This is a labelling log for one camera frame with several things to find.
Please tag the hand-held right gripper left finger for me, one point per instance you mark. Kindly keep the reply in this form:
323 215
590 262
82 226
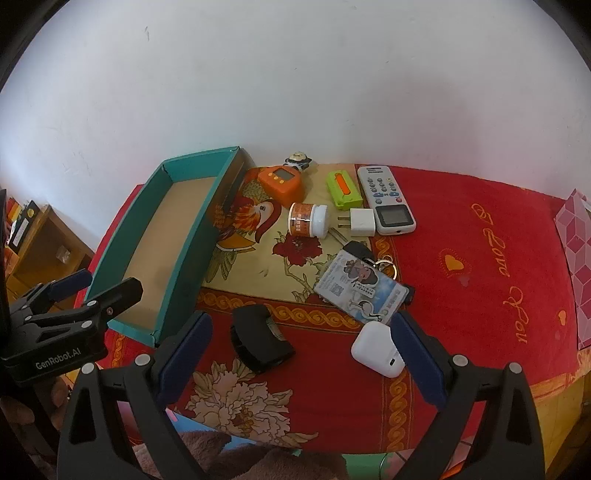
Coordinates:
184 355

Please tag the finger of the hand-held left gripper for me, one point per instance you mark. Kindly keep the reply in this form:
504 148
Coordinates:
69 282
120 295

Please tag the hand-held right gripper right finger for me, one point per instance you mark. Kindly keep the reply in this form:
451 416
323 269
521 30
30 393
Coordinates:
415 360

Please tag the white earbuds case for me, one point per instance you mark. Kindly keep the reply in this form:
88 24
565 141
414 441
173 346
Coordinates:
374 348

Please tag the teal cardboard box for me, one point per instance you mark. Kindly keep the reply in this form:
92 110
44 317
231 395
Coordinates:
184 258

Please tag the black clamshell case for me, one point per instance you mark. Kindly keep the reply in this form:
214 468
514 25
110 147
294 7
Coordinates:
258 337

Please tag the cartoon printed card holder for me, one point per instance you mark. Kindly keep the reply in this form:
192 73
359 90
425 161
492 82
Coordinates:
355 290

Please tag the white charger plug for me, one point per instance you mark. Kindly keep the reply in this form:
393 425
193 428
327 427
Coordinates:
362 222

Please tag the white remote control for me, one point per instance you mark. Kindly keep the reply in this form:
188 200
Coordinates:
385 198

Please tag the small jar with white lid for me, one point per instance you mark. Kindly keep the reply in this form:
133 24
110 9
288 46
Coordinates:
307 219

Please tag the green utility cutter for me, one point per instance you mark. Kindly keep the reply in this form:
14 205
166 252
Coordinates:
344 191

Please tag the orange timer with monkey figure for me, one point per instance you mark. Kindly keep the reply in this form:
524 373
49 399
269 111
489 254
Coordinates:
277 187

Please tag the small clear plastic box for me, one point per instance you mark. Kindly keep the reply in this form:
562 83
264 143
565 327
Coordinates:
62 253

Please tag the wooden shelf unit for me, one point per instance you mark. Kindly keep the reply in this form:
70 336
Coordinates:
51 240

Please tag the red printed blanket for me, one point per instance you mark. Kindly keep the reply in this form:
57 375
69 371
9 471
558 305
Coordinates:
461 323

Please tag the stack of books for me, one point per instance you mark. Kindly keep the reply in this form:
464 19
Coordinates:
18 226

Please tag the colourful foam floor mat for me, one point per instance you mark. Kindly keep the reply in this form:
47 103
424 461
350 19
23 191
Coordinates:
364 464

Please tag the black key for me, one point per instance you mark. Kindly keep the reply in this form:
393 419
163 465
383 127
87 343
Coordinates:
358 249

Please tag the pink geometric patterned cloth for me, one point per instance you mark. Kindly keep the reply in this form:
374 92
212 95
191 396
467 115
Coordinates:
577 258

